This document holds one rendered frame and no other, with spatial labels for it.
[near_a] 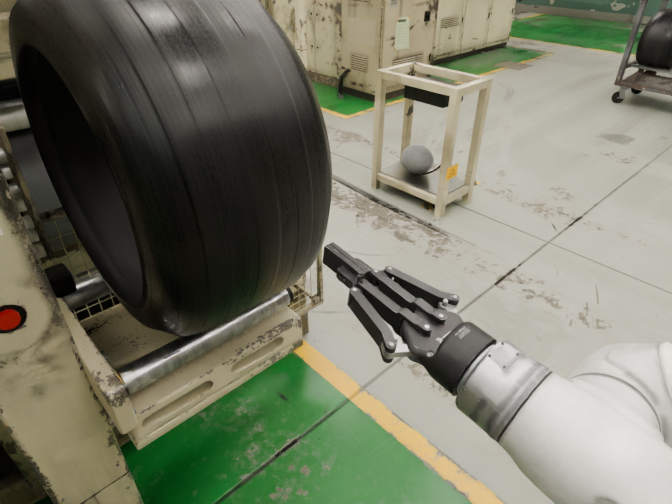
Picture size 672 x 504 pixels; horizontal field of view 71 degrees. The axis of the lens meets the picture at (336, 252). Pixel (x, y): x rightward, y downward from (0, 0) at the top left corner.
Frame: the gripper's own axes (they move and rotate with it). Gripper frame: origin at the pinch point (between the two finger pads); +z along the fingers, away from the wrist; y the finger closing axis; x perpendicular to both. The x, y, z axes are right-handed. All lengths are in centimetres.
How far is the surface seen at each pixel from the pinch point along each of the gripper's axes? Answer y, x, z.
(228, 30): 0.3, -22.0, 24.6
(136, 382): 23.0, 27.2, 20.1
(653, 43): -519, 69, 105
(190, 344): 12.9, 26.3, 20.9
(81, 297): 22, 31, 48
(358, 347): -74, 123, 49
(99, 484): 33, 55, 24
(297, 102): -4.8, -14.6, 16.6
